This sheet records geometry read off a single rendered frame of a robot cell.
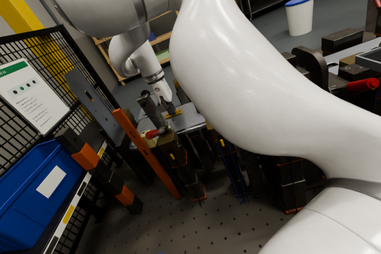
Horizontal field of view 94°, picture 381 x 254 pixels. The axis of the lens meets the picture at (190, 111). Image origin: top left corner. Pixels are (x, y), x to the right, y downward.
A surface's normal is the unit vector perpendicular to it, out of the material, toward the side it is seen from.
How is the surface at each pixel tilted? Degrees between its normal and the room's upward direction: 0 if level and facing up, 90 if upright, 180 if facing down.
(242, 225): 0
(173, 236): 0
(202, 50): 54
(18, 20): 90
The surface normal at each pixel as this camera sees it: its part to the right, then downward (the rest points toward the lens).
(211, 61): -0.42, 0.04
